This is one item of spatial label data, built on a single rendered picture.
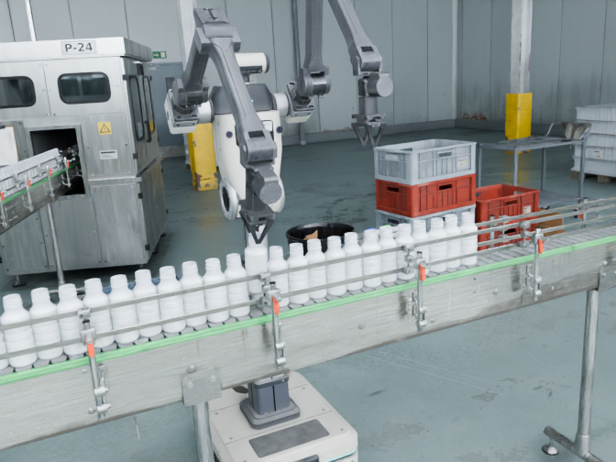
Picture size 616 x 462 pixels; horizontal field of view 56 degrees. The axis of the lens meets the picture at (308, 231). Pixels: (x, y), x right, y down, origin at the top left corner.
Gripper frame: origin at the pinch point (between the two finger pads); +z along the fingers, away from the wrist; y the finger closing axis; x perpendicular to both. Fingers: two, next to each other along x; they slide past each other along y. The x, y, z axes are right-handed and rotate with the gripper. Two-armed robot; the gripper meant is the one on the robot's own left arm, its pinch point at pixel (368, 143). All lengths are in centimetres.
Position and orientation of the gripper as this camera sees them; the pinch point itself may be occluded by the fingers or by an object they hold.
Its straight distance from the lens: 184.6
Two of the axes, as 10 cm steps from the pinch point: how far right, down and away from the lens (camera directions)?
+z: 0.5, 9.7, 2.6
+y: -4.1, -2.1, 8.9
